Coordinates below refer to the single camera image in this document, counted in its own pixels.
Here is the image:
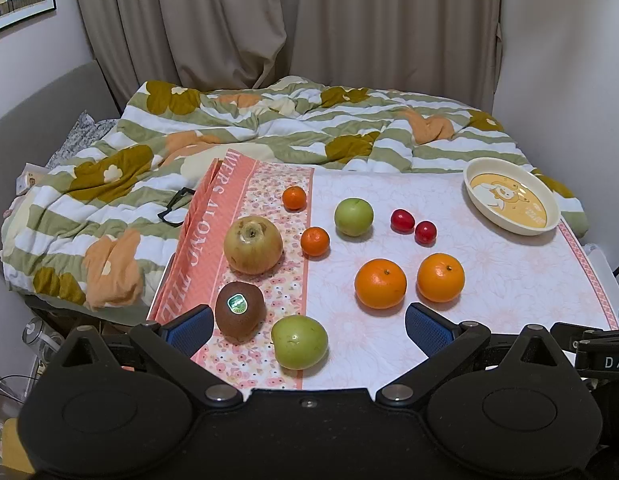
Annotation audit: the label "large orange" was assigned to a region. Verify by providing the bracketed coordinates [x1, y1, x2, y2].
[417, 252, 466, 304]
[354, 259, 407, 310]

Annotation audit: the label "brown kiwi with sticker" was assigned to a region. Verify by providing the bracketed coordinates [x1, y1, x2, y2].
[214, 281, 266, 342]

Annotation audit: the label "red cherry tomato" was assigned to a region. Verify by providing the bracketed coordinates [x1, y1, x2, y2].
[391, 209, 416, 234]
[415, 220, 437, 246]

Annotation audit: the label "green apple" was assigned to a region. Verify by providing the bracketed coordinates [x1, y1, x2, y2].
[334, 197, 373, 237]
[272, 315, 329, 370]

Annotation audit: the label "small mandarin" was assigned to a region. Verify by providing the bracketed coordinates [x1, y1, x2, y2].
[301, 226, 330, 257]
[282, 185, 308, 211]

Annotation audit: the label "black eyeglasses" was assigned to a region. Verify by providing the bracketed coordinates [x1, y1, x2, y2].
[158, 188, 196, 228]

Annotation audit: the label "green striped floral quilt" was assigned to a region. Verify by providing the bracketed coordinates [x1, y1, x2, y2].
[0, 76, 589, 311]

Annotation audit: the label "pink floral tablecloth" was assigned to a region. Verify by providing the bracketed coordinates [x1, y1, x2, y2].
[150, 152, 617, 391]

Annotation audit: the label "cream plate with cartoon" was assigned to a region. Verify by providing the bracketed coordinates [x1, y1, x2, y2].
[463, 157, 561, 236]

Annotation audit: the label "grey patterned pillow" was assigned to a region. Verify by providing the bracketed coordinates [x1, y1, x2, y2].
[45, 110, 118, 170]

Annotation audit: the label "grey sofa backrest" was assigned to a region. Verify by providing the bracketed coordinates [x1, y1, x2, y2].
[0, 61, 121, 269]

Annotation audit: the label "beige curtain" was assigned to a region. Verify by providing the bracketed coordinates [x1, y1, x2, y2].
[78, 0, 501, 110]

